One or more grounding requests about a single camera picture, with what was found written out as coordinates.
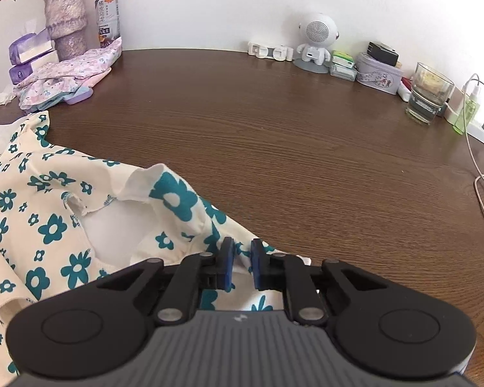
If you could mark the small green white boxes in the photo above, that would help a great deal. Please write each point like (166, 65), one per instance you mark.
(343, 73)

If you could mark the green spray bottle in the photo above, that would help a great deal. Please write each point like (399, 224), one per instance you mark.
(466, 115)

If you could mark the purple textured vase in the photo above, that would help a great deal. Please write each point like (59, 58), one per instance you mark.
(66, 20)

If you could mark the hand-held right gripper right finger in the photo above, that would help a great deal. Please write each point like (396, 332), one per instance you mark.
(257, 266)

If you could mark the crumpled white tissue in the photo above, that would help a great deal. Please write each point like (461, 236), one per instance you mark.
(2, 98)

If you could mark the pink floral garment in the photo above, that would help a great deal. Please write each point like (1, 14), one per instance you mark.
(72, 68)

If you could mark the square glass cup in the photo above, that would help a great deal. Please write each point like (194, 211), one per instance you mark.
(427, 96)

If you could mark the black charger adapter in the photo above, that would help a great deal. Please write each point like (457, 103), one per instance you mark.
(383, 53)

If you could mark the purple tissue pack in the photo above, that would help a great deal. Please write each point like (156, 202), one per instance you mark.
(24, 46)
(22, 72)

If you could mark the green white small box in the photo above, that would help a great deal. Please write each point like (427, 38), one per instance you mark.
(343, 58)

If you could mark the white robot-shaped speaker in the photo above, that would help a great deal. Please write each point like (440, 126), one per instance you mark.
(316, 30)

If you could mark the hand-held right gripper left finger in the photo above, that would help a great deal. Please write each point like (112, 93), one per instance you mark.
(227, 266)

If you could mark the red white tube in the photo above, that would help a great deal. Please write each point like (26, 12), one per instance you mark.
(404, 88)

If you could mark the white plastic clips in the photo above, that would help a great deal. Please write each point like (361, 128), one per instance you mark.
(270, 51)

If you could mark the plastic tea bottle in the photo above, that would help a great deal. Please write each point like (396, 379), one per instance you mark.
(107, 16)

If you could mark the cream dress with teal flowers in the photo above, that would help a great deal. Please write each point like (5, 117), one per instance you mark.
(44, 217)

